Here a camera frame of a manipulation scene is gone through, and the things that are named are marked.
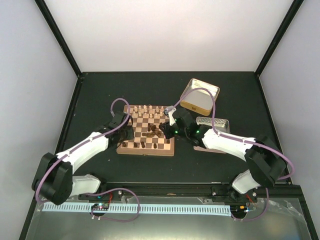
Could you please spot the wooden chess board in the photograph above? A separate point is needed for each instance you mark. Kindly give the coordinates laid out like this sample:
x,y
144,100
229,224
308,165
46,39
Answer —
x,y
140,125

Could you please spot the right controller circuit board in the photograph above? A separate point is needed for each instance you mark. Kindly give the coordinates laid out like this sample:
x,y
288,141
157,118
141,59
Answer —
x,y
239,208

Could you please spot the right black frame post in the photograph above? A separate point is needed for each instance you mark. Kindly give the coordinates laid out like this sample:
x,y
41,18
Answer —
x,y
283,27

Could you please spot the controller circuit board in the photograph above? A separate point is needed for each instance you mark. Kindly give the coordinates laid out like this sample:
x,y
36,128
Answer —
x,y
239,208
100,207

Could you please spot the white king piece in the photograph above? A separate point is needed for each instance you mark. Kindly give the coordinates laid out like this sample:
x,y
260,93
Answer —
x,y
145,110

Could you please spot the left black frame post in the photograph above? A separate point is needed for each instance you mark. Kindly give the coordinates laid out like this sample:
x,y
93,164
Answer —
x,y
47,15

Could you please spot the white queen piece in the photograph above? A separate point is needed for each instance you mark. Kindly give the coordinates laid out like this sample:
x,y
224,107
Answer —
x,y
151,110

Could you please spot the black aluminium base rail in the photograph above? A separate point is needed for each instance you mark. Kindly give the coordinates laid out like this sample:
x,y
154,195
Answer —
x,y
218,192

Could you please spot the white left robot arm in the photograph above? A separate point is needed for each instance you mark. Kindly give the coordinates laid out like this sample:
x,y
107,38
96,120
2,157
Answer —
x,y
55,178

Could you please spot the white bishop back row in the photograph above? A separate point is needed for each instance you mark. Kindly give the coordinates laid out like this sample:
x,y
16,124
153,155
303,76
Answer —
x,y
140,109

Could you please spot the black frame post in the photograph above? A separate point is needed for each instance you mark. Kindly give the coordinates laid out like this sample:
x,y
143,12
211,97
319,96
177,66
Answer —
x,y
47,15
283,27

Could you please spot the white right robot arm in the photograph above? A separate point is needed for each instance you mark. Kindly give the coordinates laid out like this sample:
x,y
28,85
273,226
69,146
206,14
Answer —
x,y
265,165

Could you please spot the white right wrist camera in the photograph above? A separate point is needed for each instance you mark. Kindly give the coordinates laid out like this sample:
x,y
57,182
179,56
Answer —
x,y
169,113

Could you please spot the gold square tin box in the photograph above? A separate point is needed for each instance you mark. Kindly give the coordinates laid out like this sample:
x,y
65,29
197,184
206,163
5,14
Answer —
x,y
199,100

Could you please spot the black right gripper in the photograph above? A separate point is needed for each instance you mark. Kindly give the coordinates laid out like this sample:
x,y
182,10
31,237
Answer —
x,y
167,133

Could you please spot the white knight right side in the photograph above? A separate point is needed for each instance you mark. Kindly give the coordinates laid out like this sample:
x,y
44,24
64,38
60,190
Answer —
x,y
162,109

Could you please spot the white slotted cable duct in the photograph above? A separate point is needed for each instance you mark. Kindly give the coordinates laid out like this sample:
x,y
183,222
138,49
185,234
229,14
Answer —
x,y
133,208

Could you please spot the pile of dark pieces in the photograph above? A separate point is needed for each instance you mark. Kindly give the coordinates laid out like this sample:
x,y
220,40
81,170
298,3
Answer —
x,y
152,131

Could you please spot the left controller circuit board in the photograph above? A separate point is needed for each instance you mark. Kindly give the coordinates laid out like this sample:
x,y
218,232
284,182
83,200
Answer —
x,y
100,207

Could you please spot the silver patterned tin lid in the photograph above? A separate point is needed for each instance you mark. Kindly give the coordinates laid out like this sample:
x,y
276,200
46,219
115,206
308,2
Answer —
x,y
220,124

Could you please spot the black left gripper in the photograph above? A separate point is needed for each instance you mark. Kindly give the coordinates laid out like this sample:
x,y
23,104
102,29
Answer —
x,y
130,134

